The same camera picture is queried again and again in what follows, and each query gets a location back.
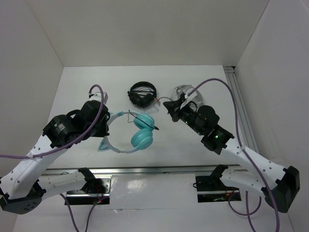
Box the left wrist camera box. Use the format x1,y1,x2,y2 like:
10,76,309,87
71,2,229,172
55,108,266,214
88,92,108,105

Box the aluminium side rail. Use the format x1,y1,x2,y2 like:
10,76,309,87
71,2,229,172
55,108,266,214
223,66,259,152

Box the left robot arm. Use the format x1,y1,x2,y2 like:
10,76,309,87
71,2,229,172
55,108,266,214
0,100,110,215

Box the teal cat-ear headphones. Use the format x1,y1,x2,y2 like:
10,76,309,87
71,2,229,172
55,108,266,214
97,110,159,154

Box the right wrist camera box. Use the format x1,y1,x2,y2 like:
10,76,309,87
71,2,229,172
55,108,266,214
180,90,196,109

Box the thin black audio cable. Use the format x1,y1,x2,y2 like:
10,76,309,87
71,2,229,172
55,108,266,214
127,109,160,131

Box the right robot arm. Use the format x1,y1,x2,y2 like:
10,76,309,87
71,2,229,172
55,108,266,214
163,100,300,213

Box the black wired headphones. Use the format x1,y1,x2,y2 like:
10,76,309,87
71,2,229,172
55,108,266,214
127,81,158,109

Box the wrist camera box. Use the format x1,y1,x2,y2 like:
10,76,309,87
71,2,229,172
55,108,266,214
180,90,196,109
88,92,108,105

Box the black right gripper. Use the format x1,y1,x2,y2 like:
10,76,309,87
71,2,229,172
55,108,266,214
163,99,204,135

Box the aluminium table edge rail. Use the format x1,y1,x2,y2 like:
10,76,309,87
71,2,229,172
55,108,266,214
42,165,246,176

